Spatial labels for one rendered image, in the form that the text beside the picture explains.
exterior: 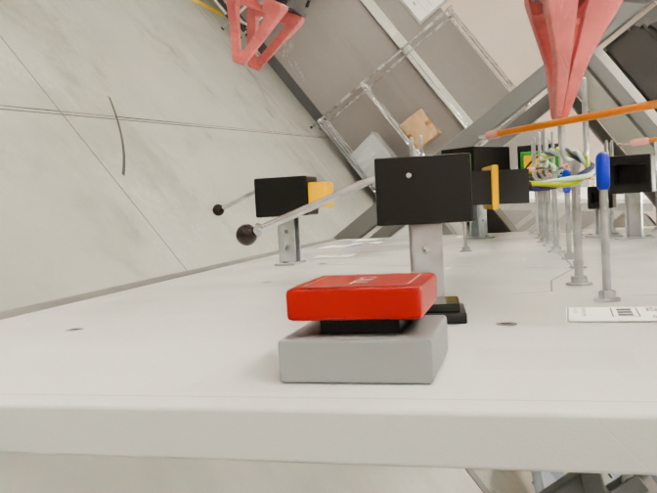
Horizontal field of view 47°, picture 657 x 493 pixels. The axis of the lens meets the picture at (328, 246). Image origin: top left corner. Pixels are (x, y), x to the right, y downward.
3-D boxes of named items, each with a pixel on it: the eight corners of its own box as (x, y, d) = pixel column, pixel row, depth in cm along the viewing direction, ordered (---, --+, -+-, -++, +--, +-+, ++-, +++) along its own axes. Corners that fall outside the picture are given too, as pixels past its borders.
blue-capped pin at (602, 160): (591, 299, 45) (586, 153, 44) (617, 298, 45) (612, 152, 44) (596, 302, 43) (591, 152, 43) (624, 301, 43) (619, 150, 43)
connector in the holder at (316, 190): (318, 207, 87) (316, 183, 87) (334, 206, 87) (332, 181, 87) (308, 207, 84) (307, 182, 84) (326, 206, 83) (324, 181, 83)
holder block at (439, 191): (381, 224, 49) (378, 161, 49) (469, 219, 48) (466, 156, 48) (376, 226, 45) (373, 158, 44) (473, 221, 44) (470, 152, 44)
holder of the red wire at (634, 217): (661, 234, 106) (658, 156, 106) (653, 240, 95) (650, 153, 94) (623, 235, 109) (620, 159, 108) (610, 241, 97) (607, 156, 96)
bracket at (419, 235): (411, 299, 49) (407, 222, 49) (448, 298, 49) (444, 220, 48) (408, 309, 45) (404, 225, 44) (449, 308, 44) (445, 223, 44)
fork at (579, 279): (566, 286, 52) (558, 77, 51) (562, 283, 54) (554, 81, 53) (596, 285, 51) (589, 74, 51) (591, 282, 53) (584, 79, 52)
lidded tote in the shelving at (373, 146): (346, 152, 759) (372, 130, 752) (353, 152, 800) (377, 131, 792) (384, 199, 757) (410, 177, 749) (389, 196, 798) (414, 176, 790)
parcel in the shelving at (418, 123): (397, 125, 746) (419, 106, 739) (401, 126, 786) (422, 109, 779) (417, 151, 745) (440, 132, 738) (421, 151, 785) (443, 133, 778)
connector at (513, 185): (445, 205, 48) (444, 173, 47) (523, 202, 47) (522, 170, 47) (450, 205, 45) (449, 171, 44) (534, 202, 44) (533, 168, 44)
